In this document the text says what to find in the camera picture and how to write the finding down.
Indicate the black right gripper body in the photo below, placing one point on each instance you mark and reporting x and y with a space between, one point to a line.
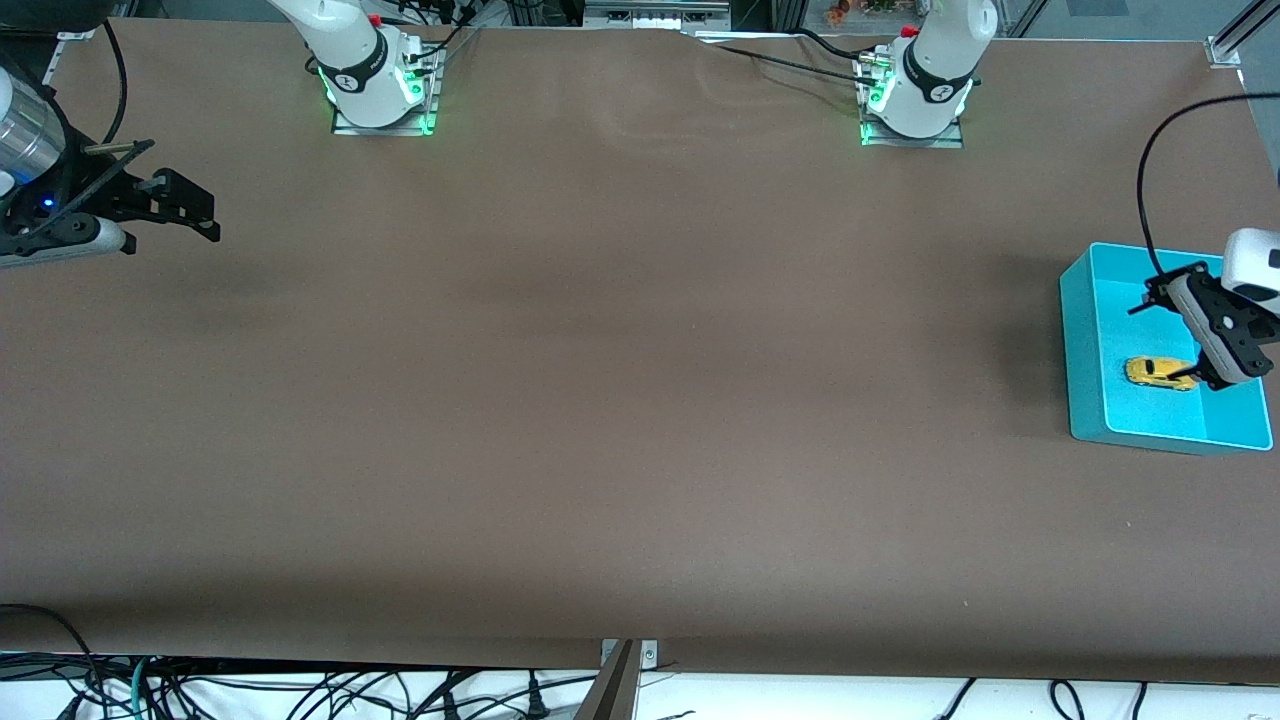
112 203

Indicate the small metal edge bracket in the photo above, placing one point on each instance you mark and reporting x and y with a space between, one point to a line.
650 655

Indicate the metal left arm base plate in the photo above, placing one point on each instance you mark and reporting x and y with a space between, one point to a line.
920 142

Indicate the yellow beetle toy car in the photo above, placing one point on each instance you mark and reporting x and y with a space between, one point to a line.
1155 372

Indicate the brown angled post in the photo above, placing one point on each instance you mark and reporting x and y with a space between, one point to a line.
610 700

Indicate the brown table cover sheet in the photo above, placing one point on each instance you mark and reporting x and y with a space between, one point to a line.
640 400

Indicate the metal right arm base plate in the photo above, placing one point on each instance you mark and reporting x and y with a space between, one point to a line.
380 130

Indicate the grey background device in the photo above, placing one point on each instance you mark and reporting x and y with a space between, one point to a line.
650 15

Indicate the teal plastic bin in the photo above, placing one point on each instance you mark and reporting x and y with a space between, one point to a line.
1120 330

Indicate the thin brass rod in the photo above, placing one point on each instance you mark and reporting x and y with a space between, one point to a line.
110 148

